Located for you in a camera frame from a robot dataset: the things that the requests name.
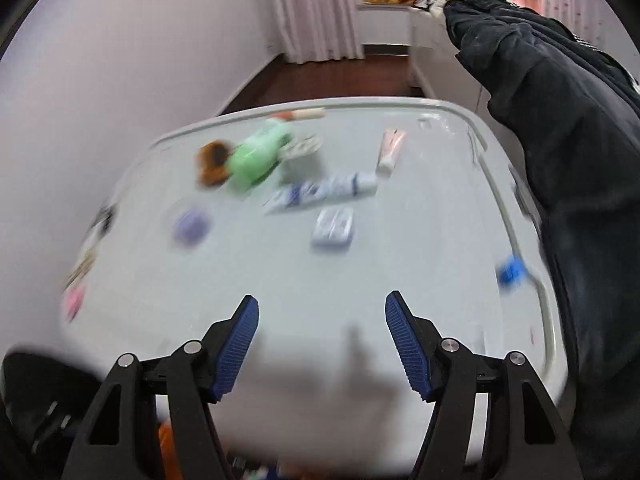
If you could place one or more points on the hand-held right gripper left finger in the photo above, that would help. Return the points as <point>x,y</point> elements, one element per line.
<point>235,350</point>

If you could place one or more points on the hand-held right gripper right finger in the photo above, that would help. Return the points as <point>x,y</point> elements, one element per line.
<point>407,350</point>

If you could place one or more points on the grey plastic storage box lid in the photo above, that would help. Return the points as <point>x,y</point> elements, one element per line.
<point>425,240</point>

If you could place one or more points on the pink hair clip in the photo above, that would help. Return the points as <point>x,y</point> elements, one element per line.
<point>74,302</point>

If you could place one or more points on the small purple item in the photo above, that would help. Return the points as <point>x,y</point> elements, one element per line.
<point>191,227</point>

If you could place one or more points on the blue toy brick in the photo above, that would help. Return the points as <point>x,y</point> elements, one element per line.
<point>511,271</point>

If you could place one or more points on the silver blister pack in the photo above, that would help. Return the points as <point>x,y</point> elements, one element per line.
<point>333,227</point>

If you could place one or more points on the white tube blue print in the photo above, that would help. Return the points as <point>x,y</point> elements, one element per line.
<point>320,191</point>

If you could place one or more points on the brown fuzzy item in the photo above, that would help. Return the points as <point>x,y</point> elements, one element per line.
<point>214,162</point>

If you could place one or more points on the light green bottle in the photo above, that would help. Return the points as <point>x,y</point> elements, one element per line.
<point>257,160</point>

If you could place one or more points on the pink squeeze tube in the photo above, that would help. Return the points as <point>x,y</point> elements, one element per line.
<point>390,152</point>

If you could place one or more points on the patterned white packet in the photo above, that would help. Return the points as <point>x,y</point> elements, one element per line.
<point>302,155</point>

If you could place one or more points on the orange white stick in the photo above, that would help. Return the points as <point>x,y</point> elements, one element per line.
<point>300,114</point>

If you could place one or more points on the dark fleece garment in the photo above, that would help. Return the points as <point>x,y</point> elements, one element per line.
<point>575,135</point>

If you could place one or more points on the pink patterned curtain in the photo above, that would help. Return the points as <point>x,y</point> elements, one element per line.
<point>315,10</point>

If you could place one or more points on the white furniture frame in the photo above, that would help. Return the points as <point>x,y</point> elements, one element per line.
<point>435,55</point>

